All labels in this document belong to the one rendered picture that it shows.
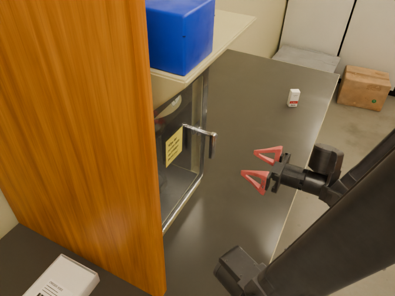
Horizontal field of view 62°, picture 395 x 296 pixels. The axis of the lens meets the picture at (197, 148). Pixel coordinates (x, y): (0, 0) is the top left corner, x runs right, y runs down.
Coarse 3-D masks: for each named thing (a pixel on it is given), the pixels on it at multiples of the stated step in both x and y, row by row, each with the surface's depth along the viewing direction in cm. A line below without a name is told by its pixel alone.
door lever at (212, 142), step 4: (200, 128) 89; (200, 132) 89; (204, 132) 88; (208, 132) 88; (212, 132) 88; (212, 136) 87; (216, 136) 87; (212, 140) 88; (212, 144) 89; (212, 148) 90; (212, 152) 91; (212, 156) 92
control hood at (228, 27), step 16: (224, 16) 69; (240, 16) 69; (224, 32) 62; (240, 32) 63; (224, 48) 57; (208, 64) 53; (160, 80) 50; (176, 80) 48; (192, 80) 50; (160, 96) 51
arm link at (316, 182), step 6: (306, 174) 82; (312, 174) 81; (318, 174) 80; (324, 174) 79; (300, 180) 82; (306, 180) 80; (312, 180) 80; (318, 180) 79; (324, 180) 79; (306, 186) 80; (312, 186) 80; (318, 186) 79; (306, 192) 82; (312, 192) 81; (318, 192) 80
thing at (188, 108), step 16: (208, 80) 84; (176, 96) 70; (192, 96) 78; (160, 112) 66; (176, 112) 73; (192, 112) 81; (160, 128) 68; (176, 128) 75; (192, 128) 84; (160, 144) 71; (192, 144) 88; (160, 160) 73; (176, 160) 82; (192, 160) 92; (160, 176) 76; (176, 176) 85; (192, 176) 97; (160, 192) 79; (176, 192) 89; (160, 208) 82; (176, 208) 93
